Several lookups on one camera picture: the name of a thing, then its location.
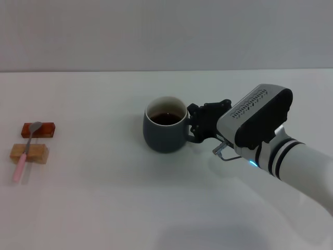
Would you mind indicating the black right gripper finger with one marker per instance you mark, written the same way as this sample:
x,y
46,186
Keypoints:
x,y
200,131
196,112

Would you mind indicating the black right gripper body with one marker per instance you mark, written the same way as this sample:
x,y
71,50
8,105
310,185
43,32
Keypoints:
x,y
214,112

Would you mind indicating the dark grey ceramic mug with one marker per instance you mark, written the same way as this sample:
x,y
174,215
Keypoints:
x,y
161,138

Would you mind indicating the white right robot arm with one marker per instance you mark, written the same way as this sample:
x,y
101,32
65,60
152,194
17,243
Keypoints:
x,y
307,166

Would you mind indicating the dark coffee liquid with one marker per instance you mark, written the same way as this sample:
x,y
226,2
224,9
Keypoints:
x,y
166,119

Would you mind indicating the red-brown wooden block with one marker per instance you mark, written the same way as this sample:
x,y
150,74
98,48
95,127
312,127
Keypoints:
x,y
47,130

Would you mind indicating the light wooden block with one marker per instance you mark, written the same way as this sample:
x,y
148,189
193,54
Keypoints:
x,y
39,153

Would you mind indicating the right wrist camera housing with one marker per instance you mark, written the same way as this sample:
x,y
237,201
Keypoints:
x,y
260,117

